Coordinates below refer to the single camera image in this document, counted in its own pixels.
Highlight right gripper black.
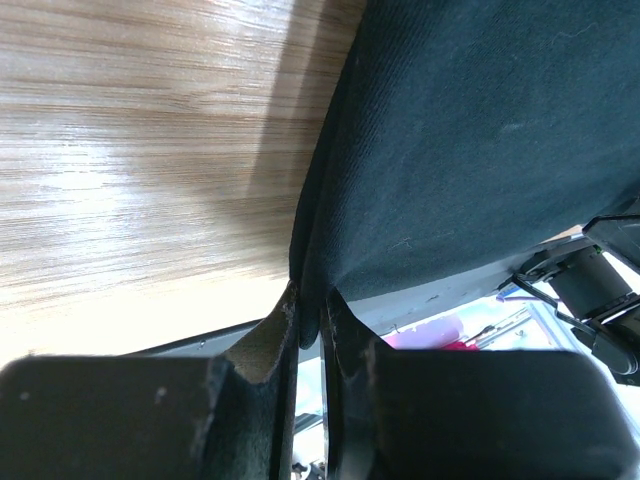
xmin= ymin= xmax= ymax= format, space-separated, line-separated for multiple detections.
xmin=509 ymin=214 xmax=639 ymax=387

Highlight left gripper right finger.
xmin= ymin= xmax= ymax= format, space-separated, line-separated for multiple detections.
xmin=322 ymin=292 xmax=638 ymax=479

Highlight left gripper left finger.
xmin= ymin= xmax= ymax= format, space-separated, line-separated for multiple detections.
xmin=1 ymin=285 xmax=298 ymax=479

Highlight black t shirt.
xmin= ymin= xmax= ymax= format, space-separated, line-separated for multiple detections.
xmin=289 ymin=1 xmax=639 ymax=348

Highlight bright red t shirt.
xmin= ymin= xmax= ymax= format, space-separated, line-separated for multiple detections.
xmin=383 ymin=318 xmax=477 ymax=351

